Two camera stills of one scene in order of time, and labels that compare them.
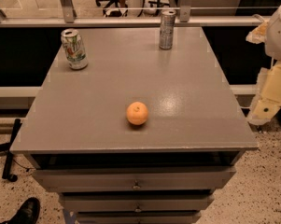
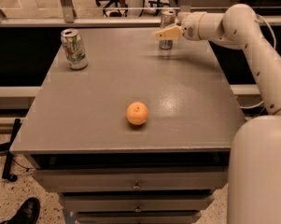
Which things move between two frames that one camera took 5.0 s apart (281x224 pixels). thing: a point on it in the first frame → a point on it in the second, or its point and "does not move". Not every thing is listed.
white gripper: [278, 35] → [189, 28]
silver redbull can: [166, 29] does not move
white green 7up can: [74, 49] does not move
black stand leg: [5, 148] does not move
